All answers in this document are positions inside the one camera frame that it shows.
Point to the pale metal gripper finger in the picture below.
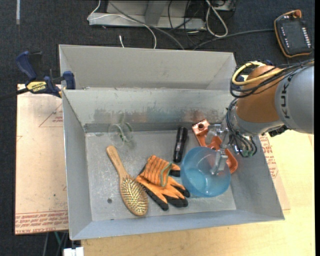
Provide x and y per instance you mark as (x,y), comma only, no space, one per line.
(223,162)
(215,163)

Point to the blue plastic bowl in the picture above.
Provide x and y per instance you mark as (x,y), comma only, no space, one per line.
(200,180)

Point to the orange flat plastic piece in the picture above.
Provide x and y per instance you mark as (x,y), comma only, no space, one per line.
(201,132)

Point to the orange and black work glove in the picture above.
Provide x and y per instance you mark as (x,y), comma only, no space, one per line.
(156,170)
(170,195)

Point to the grey metal bin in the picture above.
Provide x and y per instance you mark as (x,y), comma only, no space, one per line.
(160,100)

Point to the wooden hairbrush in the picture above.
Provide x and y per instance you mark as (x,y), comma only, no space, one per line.
(132,193)

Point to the clear glass cup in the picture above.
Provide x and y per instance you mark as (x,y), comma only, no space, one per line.
(120,133)

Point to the brown cardboard board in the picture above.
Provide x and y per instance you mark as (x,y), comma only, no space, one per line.
(40,160)

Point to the black cylinder on white bracket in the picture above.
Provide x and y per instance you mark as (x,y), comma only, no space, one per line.
(279,131)

